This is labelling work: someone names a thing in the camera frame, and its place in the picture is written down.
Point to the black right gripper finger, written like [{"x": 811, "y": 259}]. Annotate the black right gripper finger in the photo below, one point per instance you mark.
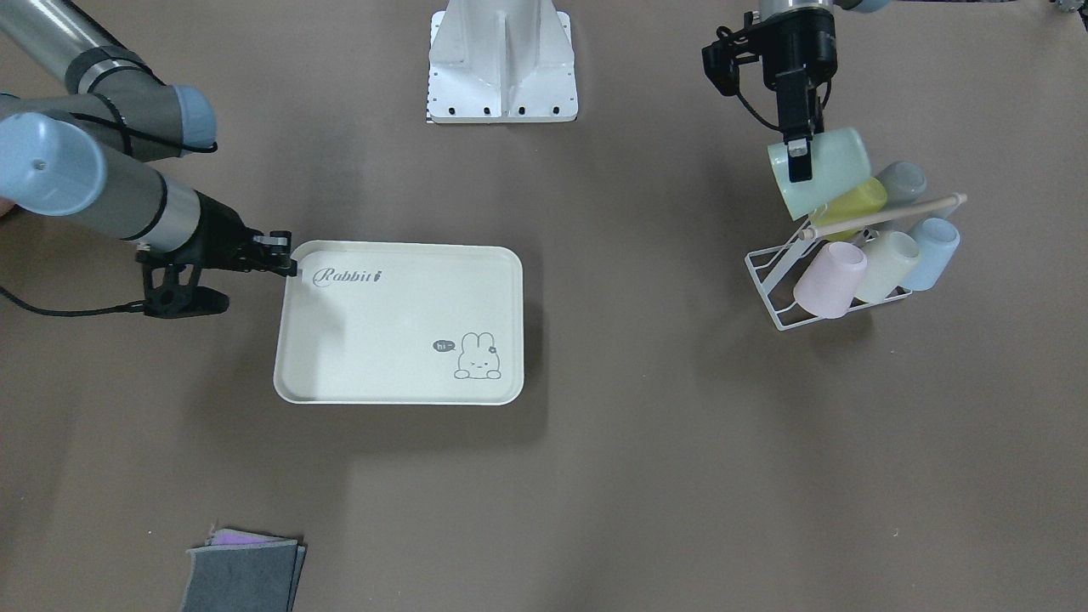
[{"x": 272, "y": 252}]

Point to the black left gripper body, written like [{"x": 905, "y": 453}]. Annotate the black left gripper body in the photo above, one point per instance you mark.
[{"x": 794, "y": 47}]

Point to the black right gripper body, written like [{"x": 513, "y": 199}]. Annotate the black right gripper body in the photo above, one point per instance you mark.
[{"x": 219, "y": 233}]

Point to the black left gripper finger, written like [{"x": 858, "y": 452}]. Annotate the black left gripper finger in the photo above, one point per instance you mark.
[{"x": 797, "y": 114}]

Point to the green cup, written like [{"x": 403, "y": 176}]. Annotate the green cup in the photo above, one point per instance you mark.
[{"x": 840, "y": 162}]

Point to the cream rabbit serving tray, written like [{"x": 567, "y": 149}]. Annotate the cream rabbit serving tray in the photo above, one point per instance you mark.
[{"x": 383, "y": 323}]

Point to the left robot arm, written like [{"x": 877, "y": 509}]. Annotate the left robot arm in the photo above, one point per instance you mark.
[{"x": 771, "y": 8}]

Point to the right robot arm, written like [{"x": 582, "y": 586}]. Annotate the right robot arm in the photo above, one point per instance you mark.
[{"x": 87, "y": 157}]

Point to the yellow cup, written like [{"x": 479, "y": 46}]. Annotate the yellow cup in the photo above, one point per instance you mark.
[{"x": 867, "y": 198}]

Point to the grey cup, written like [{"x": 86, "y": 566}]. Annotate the grey cup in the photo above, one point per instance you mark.
[{"x": 904, "y": 183}]

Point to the cream cup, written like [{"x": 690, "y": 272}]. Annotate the cream cup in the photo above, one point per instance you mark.
[{"x": 891, "y": 256}]

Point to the pink cup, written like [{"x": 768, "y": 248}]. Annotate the pink cup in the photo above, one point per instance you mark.
[{"x": 828, "y": 286}]

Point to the blue cup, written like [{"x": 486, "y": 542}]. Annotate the blue cup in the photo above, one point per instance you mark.
[{"x": 938, "y": 240}]

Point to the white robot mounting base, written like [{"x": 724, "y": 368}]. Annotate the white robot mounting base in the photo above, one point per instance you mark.
[{"x": 501, "y": 62}]

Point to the folded grey cloth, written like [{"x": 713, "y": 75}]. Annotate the folded grey cloth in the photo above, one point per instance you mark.
[{"x": 237, "y": 570}]

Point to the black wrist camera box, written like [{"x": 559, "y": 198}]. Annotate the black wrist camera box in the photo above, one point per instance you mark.
[{"x": 722, "y": 61}]

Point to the white wire cup rack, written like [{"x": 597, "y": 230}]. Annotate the white wire cup rack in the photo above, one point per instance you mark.
[{"x": 771, "y": 268}]

